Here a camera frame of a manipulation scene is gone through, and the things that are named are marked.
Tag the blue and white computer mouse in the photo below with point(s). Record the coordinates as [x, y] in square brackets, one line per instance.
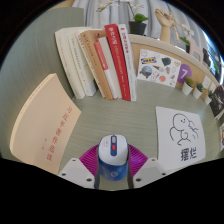
[112, 165]

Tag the green desk partition panel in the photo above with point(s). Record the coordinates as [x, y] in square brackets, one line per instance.
[30, 53]

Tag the wooden artist mannequin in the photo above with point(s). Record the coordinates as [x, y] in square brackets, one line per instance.
[180, 28]

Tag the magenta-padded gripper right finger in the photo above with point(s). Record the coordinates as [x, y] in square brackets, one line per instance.
[150, 170]

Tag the white wall socket plate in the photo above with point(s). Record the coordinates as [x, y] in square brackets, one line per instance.
[206, 82]
[212, 86]

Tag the small potted succulent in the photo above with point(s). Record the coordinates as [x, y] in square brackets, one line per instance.
[208, 100]
[197, 93]
[187, 89]

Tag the wooden back ledge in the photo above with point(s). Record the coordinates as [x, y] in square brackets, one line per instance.
[146, 41]

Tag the black wooden horse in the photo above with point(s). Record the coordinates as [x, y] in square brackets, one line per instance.
[206, 56]

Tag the wooden hand model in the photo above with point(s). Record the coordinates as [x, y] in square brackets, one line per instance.
[165, 25]

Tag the white sticker sheet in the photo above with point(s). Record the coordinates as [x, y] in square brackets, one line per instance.
[158, 68]

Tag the grey curtain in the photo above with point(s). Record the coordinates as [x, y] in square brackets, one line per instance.
[113, 13]

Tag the white orchid in black pot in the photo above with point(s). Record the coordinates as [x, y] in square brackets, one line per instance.
[216, 68]

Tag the white orchid with broad leaves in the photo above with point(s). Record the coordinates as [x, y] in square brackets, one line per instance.
[137, 27]

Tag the white doodle-print mouse pad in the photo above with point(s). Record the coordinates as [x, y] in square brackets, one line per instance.
[186, 146]

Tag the white paperback book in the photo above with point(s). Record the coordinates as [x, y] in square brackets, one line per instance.
[83, 66]

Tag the dark-framed window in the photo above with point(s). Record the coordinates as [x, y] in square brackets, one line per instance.
[216, 55]

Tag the purple round number sign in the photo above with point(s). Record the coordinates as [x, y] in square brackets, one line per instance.
[184, 73]

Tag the pink wooden horse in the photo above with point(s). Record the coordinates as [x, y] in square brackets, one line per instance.
[195, 48]

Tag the beige paperback book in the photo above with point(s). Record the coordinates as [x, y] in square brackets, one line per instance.
[43, 126]

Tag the thin red and white book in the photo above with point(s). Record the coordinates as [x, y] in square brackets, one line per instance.
[108, 71]

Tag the white orchid behind horse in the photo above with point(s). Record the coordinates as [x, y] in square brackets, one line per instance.
[185, 40]

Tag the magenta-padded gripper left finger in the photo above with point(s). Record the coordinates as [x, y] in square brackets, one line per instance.
[76, 171]

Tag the thick white book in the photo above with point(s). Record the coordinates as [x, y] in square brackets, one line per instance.
[68, 63]

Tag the tan-spined book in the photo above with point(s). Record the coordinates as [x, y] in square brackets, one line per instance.
[96, 66]

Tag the red-spined book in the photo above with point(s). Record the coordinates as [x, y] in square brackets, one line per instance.
[117, 60]

